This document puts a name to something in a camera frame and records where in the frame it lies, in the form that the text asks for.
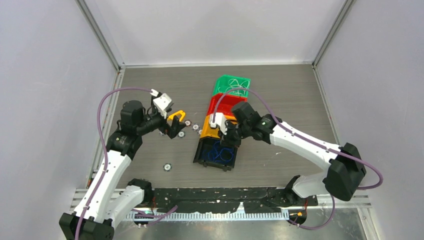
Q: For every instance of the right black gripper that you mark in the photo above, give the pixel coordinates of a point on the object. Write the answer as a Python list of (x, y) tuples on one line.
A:
[(227, 140)]

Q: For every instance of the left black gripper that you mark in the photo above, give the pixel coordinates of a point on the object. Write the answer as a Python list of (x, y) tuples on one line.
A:
[(172, 131)]

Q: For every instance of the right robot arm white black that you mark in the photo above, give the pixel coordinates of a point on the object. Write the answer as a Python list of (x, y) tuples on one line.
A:
[(340, 175)]

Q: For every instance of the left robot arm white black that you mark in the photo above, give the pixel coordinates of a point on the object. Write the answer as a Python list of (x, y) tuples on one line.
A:
[(97, 216)]

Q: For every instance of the round disc lower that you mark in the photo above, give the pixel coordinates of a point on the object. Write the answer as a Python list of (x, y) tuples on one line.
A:
[(181, 134)]

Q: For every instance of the round disc red centre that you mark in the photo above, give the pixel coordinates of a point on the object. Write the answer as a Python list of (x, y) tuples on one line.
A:
[(188, 123)]

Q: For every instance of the yellow triangular plastic piece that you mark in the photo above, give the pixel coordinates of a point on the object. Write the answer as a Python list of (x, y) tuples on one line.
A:
[(180, 114)]

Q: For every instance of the round disc middle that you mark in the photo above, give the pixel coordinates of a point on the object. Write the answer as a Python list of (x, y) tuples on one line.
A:
[(195, 127)]

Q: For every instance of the yellow plastic bin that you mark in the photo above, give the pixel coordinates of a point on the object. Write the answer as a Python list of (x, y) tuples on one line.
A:
[(207, 131)]

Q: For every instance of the black plastic bin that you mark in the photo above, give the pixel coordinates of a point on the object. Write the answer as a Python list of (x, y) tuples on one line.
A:
[(210, 153)]

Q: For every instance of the red plastic bin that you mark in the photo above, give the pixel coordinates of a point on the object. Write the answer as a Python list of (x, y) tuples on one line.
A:
[(226, 103)]

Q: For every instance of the lone round disc front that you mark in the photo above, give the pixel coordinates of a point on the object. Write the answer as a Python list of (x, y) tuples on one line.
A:
[(167, 167)]

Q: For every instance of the green plastic bin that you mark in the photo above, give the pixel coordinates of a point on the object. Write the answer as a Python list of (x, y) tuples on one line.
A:
[(227, 82)]

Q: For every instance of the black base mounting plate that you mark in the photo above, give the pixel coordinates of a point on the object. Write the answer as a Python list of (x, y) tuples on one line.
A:
[(225, 200)]

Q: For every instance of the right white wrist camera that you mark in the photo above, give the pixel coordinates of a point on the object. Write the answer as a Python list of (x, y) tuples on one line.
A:
[(218, 121)]

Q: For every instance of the aluminium frame rail front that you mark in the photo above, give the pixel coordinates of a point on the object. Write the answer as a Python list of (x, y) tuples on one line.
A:
[(241, 213)]

